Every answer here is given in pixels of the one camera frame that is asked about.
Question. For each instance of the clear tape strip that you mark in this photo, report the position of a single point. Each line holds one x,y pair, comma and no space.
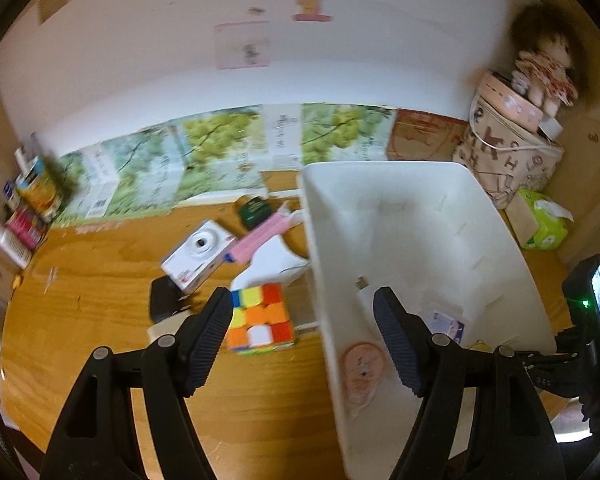
55,6

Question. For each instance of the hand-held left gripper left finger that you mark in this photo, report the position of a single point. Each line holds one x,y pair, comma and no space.
207,340

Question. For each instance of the clear plastic box with label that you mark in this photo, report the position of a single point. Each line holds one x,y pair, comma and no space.
445,325

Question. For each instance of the pink round box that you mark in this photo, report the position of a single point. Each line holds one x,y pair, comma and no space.
510,102

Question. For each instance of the white spray bottle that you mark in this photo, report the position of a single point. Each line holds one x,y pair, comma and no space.
12,247

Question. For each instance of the wooden desk hutch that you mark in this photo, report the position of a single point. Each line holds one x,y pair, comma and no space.
590,170

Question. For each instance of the colourful puzzle cube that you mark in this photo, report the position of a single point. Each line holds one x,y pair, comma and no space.
260,320

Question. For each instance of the pink correction tape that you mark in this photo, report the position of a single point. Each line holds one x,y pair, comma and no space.
362,370

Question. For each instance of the beige wedge-shaped box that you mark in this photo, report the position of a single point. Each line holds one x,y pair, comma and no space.
162,331

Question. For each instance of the pink tube bundle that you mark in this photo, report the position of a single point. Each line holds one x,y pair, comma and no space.
257,240

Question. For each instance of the brown-haired rag doll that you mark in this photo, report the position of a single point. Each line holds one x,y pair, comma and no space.
542,75

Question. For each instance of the white plastic bin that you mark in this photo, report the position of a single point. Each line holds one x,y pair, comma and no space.
430,220

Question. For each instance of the brown cardboard panel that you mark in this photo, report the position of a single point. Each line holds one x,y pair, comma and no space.
425,135

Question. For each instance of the letter-print fabric bag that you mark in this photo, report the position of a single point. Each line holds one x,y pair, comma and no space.
510,170

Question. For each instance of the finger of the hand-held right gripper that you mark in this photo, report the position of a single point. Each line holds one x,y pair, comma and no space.
560,370

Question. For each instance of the green tissue pack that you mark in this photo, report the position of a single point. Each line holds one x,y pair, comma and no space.
540,225

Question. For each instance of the orange pony wall sticker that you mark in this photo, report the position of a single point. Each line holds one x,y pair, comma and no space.
311,0

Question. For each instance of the red can pen holder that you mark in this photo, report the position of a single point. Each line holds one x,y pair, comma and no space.
27,225

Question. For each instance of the white toy camera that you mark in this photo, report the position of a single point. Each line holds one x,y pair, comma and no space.
195,255

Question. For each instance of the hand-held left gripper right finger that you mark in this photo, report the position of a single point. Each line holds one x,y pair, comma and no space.
397,340

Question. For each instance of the blue and white tube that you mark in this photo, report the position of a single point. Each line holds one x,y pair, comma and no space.
10,195

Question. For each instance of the green jar with gold lid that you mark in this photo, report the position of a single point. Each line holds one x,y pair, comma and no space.
255,215

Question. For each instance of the pink square wall sticker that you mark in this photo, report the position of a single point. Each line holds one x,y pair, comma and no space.
242,45

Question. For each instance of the black power adapter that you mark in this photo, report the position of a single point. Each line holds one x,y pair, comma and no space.
162,300

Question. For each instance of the small white box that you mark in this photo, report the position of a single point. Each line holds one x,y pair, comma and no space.
551,127

